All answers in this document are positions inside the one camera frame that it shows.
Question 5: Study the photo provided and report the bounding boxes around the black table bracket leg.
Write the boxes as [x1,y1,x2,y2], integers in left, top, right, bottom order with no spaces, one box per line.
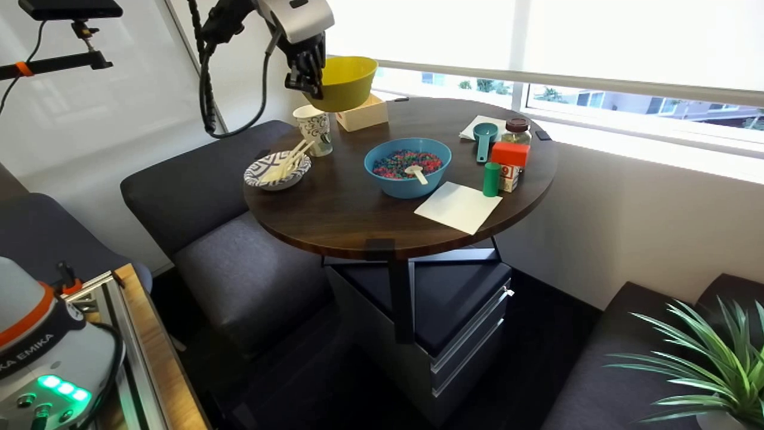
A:
[367,237,419,346]

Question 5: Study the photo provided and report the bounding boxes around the glass jar dark lid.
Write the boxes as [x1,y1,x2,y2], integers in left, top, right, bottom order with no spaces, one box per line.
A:
[502,115,536,149]

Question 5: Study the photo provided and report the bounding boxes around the jar with orange lid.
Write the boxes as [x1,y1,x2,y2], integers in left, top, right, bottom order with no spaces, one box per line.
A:
[488,141,533,196]

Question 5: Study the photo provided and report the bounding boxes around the yellow plastic bowl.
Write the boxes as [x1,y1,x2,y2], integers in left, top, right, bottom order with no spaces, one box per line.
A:
[303,54,381,115]

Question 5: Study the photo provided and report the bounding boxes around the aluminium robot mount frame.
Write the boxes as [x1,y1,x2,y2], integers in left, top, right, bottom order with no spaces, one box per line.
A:
[68,273,163,430]

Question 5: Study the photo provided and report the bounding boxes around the pale wooden box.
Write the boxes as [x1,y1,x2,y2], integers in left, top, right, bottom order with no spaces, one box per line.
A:
[333,92,393,134]

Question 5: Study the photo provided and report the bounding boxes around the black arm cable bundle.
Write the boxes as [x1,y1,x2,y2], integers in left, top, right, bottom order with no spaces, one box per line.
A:
[187,0,281,141]

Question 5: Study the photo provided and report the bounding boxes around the green potted plant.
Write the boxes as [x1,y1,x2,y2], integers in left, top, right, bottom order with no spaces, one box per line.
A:
[606,297,764,430]

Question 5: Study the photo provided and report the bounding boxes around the teal measuring scoop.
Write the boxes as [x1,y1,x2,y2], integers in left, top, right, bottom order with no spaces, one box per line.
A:
[470,120,502,166]

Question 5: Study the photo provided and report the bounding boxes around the small green bottle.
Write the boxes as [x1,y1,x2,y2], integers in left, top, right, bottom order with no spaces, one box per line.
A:
[480,160,504,199]

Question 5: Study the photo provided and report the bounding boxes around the white plastic spoon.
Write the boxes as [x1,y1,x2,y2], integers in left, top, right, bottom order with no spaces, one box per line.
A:
[402,163,432,189]

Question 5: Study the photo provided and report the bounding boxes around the patterned paper plate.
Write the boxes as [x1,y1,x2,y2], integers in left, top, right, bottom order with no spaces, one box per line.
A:
[241,149,313,193]

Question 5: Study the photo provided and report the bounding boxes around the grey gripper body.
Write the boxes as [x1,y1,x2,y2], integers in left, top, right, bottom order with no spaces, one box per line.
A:
[254,0,336,48]

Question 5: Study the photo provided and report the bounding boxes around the white paper sheet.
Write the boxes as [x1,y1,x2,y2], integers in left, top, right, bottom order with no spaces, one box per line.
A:
[459,113,511,145]

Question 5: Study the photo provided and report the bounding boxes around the colourful small beads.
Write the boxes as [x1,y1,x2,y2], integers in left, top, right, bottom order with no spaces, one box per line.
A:
[370,149,444,182]

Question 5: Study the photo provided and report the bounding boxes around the wooden bench top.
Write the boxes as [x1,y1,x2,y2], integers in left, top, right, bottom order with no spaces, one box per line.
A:
[111,262,211,430]

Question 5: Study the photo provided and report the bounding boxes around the blue grey round chair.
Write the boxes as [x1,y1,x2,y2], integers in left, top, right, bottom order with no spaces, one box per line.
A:
[0,189,155,294]

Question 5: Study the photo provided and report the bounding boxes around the black camera stand bar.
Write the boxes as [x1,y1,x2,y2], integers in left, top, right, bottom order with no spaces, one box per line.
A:
[0,0,127,84]

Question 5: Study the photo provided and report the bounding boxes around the blue bowl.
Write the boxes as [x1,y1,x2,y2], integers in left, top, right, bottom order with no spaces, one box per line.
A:
[361,137,455,200]

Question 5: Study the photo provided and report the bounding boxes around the white roller blind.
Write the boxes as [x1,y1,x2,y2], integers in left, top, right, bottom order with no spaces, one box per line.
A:
[524,0,764,107]

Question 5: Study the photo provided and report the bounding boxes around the dark grey ottoman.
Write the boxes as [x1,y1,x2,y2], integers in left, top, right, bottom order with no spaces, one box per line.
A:
[172,209,336,355]
[541,273,764,430]
[119,116,301,258]

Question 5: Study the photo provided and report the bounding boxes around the pale wooden chopstick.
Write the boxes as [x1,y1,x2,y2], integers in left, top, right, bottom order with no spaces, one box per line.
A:
[270,137,313,182]
[277,139,317,182]

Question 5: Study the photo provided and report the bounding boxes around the white square napkin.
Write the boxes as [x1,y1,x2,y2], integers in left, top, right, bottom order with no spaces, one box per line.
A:
[413,178,504,237]

